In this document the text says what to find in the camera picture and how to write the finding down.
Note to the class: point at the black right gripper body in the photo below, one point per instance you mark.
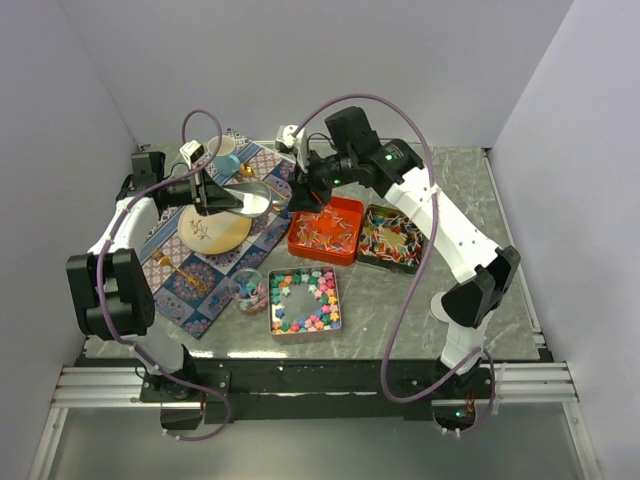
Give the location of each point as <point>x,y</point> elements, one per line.
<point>329,172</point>

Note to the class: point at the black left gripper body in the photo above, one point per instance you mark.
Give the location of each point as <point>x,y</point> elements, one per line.
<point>180,193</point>

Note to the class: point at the silver metal scoop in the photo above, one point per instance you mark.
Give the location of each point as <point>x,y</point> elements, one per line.
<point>257,198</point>

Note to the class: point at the orange candy tin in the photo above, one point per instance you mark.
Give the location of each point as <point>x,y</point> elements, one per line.
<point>330,236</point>

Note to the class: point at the pink star candy tin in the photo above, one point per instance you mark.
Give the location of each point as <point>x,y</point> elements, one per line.
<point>304,304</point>

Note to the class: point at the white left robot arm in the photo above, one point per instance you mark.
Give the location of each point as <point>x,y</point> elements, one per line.
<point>110,294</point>

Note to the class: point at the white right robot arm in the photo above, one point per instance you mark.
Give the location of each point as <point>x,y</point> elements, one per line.
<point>482,269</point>

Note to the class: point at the gold knife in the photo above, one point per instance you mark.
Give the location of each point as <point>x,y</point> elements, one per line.
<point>278,193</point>

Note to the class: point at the patterned blue placemat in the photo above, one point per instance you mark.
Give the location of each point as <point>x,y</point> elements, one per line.
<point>188,261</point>

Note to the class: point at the blue white mug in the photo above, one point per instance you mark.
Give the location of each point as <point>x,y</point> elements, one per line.
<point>226,162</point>

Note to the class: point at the cream floral plate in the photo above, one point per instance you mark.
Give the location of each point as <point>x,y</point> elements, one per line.
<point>212,234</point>

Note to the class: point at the gold spoon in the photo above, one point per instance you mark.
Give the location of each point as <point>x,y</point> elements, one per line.
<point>247,173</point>

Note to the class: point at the gold fork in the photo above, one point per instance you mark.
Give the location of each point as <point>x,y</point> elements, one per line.
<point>163,260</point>

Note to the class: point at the gold lollipop tin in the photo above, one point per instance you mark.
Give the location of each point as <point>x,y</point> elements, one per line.
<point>388,239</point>

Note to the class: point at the clear glass jar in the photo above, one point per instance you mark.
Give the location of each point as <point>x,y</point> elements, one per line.
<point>247,288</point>

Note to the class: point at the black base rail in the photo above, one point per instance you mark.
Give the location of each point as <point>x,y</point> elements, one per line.
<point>402,381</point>

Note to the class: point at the aluminium frame rail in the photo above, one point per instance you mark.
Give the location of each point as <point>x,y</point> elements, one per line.
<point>535,385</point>

